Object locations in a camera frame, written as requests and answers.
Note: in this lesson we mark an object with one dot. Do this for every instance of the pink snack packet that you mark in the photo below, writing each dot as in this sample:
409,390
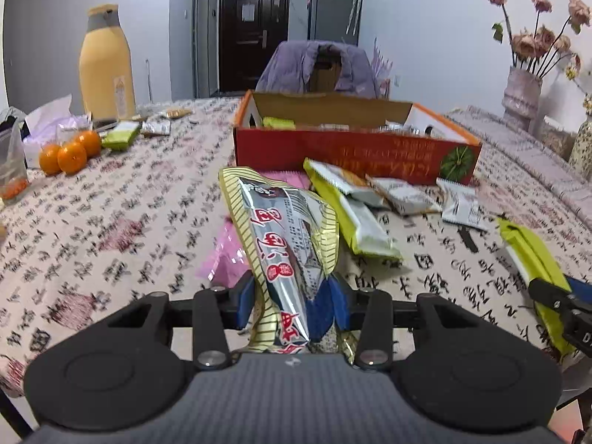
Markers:
286,179
224,254

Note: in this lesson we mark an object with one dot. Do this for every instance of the lime green snack packet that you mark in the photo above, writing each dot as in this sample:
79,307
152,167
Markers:
532,254

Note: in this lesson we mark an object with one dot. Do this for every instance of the white umbrella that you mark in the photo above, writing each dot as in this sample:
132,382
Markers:
355,7

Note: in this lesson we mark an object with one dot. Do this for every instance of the yellow thermos bottle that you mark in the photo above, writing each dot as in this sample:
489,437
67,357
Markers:
106,69

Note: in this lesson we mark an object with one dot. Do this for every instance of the folded patterned blanket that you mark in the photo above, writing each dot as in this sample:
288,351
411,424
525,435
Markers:
532,166

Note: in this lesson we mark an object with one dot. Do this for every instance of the large green white snack packet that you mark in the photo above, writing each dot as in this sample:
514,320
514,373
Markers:
365,226

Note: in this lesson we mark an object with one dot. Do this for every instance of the dried pink roses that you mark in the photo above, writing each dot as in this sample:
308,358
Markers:
532,41

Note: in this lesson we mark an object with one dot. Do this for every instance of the orange white snack packet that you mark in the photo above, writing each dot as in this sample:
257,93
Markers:
342,180

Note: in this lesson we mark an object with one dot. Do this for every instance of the grey interior door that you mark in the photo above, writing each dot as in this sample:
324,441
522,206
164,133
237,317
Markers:
200,32

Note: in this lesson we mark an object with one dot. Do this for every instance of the small green snack packet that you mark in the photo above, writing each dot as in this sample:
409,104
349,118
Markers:
279,123

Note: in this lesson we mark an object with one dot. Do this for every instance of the white tissue paper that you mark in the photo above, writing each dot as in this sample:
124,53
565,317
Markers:
46,115

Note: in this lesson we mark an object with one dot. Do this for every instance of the white labelled snack packet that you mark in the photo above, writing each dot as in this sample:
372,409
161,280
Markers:
465,206

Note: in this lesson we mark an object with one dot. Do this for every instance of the gold striped silver snack packet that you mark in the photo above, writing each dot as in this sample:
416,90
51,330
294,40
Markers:
286,231

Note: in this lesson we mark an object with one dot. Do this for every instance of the floral patterned vase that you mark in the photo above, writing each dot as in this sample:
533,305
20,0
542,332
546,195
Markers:
582,150

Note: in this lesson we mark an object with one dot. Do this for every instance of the tan snack packet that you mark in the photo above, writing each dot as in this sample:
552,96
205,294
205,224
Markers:
407,196

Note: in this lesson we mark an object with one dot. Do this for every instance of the white paper on door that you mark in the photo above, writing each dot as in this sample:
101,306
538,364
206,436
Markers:
248,12

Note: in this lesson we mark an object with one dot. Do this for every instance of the lilac plastic bag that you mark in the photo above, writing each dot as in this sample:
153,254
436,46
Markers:
74,126

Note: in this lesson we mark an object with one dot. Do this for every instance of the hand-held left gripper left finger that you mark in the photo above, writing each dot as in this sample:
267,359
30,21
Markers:
245,305

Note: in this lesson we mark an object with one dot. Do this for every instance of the white pole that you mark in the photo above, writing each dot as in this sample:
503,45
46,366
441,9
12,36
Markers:
148,81

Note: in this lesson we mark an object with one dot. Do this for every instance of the brown cookie packet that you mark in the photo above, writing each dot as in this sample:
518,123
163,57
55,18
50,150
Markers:
175,113

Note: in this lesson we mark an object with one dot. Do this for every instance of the small silver snack packet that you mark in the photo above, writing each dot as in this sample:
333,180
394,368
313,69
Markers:
156,128

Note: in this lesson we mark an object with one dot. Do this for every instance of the pink ceramic vase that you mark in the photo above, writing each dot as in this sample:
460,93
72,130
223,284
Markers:
521,99

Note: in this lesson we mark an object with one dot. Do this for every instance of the purple jacket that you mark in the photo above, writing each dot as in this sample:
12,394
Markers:
286,69

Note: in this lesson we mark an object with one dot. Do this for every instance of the brown chair back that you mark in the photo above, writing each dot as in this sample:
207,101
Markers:
326,76

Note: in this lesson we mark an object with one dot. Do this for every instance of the red cardboard box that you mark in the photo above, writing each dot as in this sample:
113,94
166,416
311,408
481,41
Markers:
323,148

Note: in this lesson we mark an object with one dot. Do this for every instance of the grey refrigerator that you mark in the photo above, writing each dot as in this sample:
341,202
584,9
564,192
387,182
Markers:
333,14

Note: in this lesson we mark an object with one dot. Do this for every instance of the orange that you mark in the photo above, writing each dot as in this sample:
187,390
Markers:
71,157
50,159
90,142

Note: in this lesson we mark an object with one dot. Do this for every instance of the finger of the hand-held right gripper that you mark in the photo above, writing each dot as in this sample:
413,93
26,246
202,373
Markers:
550,292
582,290

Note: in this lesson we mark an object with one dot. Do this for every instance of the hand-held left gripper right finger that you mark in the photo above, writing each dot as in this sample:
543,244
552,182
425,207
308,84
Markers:
341,305

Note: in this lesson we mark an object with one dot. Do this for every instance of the glass jar of nuts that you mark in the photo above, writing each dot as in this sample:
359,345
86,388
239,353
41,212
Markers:
557,138

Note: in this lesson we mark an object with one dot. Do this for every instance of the dark entrance door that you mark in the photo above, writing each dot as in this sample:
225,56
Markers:
240,55

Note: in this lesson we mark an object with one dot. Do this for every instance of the yellow flower branches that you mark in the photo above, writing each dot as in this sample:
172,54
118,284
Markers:
586,97

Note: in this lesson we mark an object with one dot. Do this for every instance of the green boxy snack packet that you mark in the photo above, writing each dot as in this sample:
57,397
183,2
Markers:
121,136

